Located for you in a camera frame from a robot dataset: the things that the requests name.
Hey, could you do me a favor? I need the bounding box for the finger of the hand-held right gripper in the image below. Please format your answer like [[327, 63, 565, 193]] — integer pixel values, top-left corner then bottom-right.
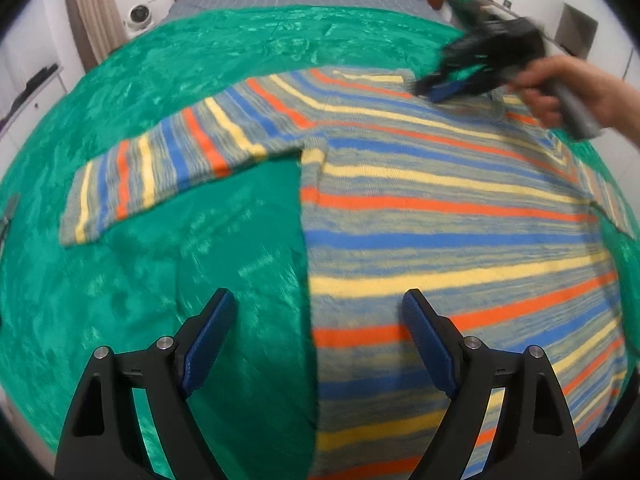
[[414, 71, 453, 95], [431, 78, 473, 106]]

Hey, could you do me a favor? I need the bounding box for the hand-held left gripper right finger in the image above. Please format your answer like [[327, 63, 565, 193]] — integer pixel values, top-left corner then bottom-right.
[[402, 289, 583, 480]]

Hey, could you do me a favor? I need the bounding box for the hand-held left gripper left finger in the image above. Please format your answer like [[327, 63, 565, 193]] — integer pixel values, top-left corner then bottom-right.
[[54, 288, 236, 480]]

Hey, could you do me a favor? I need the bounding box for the striped knit sweater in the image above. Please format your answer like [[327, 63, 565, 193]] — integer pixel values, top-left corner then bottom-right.
[[59, 66, 633, 480]]

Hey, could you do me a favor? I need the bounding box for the person's right forearm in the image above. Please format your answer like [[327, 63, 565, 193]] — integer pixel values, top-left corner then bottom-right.
[[602, 67, 640, 132]]

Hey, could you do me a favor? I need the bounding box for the person's right hand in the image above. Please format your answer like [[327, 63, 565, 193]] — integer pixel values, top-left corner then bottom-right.
[[515, 56, 613, 128]]

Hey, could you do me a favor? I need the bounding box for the green patterned blanket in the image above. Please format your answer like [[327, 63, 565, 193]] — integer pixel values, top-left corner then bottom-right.
[[0, 4, 640, 480]]

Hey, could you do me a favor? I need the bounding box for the white side cabinet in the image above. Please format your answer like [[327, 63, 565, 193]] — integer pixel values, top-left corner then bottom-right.
[[0, 60, 71, 161]]

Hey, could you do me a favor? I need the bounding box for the white round device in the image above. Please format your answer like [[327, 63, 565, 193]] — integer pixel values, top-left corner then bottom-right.
[[124, 4, 157, 35]]

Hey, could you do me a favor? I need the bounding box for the black item on cabinet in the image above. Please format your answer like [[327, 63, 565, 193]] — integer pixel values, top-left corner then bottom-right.
[[10, 62, 61, 111]]

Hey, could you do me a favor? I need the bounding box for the beige curtain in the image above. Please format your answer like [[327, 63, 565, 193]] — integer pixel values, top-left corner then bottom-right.
[[62, 0, 126, 72]]

